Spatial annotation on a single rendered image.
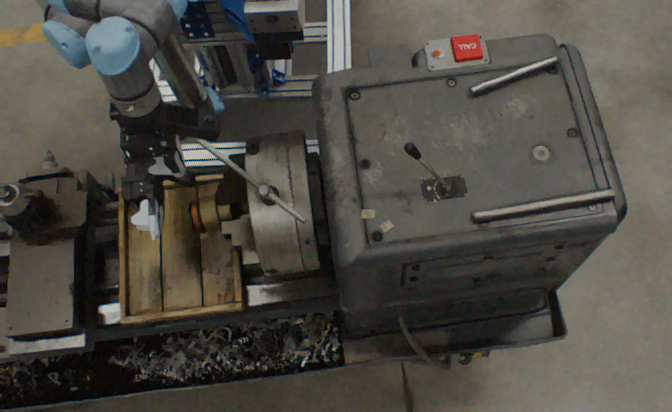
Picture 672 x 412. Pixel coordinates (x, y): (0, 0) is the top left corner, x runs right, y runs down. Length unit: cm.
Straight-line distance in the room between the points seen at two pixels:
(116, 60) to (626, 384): 213
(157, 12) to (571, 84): 86
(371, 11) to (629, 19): 113
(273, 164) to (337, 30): 146
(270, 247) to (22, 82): 211
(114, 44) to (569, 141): 90
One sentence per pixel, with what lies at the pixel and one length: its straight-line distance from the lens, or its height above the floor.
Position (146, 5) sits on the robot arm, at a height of 169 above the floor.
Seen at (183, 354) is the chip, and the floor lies 59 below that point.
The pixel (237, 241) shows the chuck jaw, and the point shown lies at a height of 110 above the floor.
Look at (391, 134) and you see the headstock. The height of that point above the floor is 125.
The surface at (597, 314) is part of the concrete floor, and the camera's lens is 271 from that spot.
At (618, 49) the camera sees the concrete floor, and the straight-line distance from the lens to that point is 322.
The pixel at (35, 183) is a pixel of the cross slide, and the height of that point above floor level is 97.
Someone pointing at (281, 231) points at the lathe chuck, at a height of 119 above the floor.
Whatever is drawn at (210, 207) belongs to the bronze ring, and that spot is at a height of 112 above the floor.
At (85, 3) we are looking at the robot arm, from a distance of 118.
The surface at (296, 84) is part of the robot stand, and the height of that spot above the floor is 23.
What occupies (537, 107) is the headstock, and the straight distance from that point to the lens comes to 150.
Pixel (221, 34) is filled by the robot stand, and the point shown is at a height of 86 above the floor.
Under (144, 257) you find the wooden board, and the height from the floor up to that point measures 89.
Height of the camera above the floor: 253
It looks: 67 degrees down
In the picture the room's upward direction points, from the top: 7 degrees counter-clockwise
